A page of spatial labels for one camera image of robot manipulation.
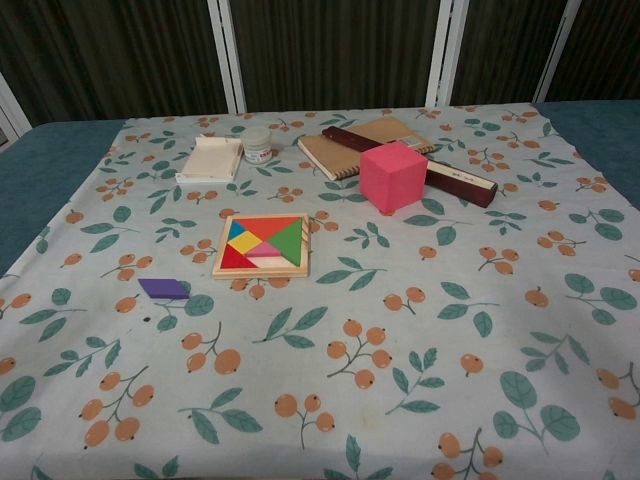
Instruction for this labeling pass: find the purple tangram piece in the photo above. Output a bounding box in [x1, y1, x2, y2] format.
[137, 277, 192, 300]

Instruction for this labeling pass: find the large green tangram triangle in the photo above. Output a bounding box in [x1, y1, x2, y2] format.
[271, 219, 307, 267]

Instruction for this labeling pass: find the large orange-red tangram triangle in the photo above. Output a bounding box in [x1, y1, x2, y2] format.
[232, 217, 302, 245]

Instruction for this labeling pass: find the pink tangram triangle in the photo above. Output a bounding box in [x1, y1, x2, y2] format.
[246, 241, 285, 259]

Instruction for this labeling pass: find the yellow tangram square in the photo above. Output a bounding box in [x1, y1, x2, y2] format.
[226, 230, 264, 256]

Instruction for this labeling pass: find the medium red tangram triangle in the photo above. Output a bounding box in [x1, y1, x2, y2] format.
[220, 245, 255, 272]

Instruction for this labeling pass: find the floral print tablecloth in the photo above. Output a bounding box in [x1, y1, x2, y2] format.
[0, 102, 640, 480]

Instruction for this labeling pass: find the brown spiral notebook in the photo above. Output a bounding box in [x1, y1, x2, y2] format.
[296, 118, 444, 182]

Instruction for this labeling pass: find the pink foam cube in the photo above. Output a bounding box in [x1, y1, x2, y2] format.
[358, 141, 430, 217]

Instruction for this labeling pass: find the wooden tangram tray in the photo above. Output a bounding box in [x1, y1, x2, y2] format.
[211, 214, 312, 281]

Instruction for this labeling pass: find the small white lidded jar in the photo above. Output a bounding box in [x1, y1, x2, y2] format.
[240, 126, 276, 166]

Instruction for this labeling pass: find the open white cardboard box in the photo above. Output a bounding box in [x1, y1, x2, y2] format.
[175, 133, 244, 186]

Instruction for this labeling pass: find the dark folding screen panel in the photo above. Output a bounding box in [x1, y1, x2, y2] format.
[537, 0, 640, 104]
[0, 0, 236, 126]
[439, 0, 569, 107]
[230, 0, 447, 112]

